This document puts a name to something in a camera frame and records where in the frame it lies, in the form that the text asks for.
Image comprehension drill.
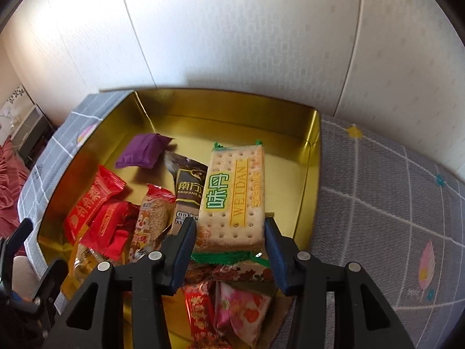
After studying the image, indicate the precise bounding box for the black white floral panel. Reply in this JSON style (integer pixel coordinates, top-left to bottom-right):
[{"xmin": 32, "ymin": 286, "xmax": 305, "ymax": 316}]
[{"xmin": 0, "ymin": 83, "xmax": 28, "ymax": 131}]

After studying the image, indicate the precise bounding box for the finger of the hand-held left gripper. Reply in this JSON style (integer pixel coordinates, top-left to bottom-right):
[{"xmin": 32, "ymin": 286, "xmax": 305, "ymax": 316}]
[
  {"xmin": 22, "ymin": 259, "xmax": 69, "ymax": 335},
  {"xmin": 0, "ymin": 218, "xmax": 34, "ymax": 291}
]

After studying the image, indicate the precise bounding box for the red gold snack packet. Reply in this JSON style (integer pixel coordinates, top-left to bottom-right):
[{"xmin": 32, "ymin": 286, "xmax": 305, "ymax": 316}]
[{"xmin": 182, "ymin": 282, "xmax": 222, "ymax": 349}]

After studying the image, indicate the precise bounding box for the pink flowered snack packet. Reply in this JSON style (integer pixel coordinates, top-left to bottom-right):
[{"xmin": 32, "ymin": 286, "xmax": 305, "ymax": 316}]
[{"xmin": 214, "ymin": 281, "xmax": 272, "ymax": 349}]

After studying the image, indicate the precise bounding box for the purple snack packet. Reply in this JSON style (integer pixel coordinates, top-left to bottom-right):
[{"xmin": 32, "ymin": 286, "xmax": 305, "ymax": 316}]
[{"xmin": 115, "ymin": 133, "xmax": 174, "ymax": 170}]

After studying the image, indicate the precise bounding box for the dark cabinet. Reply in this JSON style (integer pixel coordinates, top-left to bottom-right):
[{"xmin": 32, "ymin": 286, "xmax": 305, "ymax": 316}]
[{"xmin": 15, "ymin": 107, "xmax": 55, "ymax": 162}]

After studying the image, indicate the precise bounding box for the brown white flowered packet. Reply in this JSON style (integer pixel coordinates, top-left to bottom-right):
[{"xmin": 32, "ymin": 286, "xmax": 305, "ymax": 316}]
[{"xmin": 212, "ymin": 260, "xmax": 278, "ymax": 293}]

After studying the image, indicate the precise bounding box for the silver brown foil packet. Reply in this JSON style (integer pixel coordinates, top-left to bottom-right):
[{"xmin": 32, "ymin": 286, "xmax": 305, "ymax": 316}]
[{"xmin": 185, "ymin": 263, "xmax": 219, "ymax": 286}]

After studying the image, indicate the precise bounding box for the brown sesame paste packet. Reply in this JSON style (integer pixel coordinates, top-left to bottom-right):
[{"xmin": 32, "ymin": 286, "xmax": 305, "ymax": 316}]
[{"xmin": 163, "ymin": 150, "xmax": 208, "ymax": 238}]

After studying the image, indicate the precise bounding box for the black gold tin box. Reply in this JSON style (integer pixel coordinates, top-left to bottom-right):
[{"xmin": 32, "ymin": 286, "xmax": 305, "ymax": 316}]
[{"xmin": 38, "ymin": 88, "xmax": 322, "ymax": 349}]

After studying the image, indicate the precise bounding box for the green-ended cracker packet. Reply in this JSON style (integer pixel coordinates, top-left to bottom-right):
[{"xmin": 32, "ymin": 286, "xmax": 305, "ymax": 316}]
[{"xmin": 191, "ymin": 139, "xmax": 271, "ymax": 267}]

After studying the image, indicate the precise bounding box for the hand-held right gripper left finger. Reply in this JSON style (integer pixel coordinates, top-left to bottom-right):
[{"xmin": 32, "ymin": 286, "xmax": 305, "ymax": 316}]
[{"xmin": 44, "ymin": 217, "xmax": 198, "ymax": 349}]

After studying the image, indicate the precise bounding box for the long red-ended sesame bar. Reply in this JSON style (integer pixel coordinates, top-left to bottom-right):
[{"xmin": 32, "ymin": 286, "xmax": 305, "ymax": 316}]
[{"xmin": 129, "ymin": 184, "xmax": 177, "ymax": 264}]

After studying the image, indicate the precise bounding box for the red pillow snack packet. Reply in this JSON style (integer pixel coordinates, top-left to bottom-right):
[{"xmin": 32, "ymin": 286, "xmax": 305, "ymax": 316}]
[{"xmin": 81, "ymin": 201, "xmax": 136, "ymax": 262}]

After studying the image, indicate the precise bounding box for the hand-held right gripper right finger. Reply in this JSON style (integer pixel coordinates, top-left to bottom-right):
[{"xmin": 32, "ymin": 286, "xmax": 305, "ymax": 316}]
[{"xmin": 264, "ymin": 217, "xmax": 415, "ymax": 349}]

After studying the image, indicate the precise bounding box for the red square snack packet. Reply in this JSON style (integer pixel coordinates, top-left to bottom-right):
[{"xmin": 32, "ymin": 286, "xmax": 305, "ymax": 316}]
[{"xmin": 65, "ymin": 165, "xmax": 127, "ymax": 242}]

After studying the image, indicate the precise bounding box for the red cloth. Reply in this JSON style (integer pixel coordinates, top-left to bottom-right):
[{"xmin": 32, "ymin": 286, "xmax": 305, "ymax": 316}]
[{"xmin": 0, "ymin": 141, "xmax": 31, "ymax": 238}]

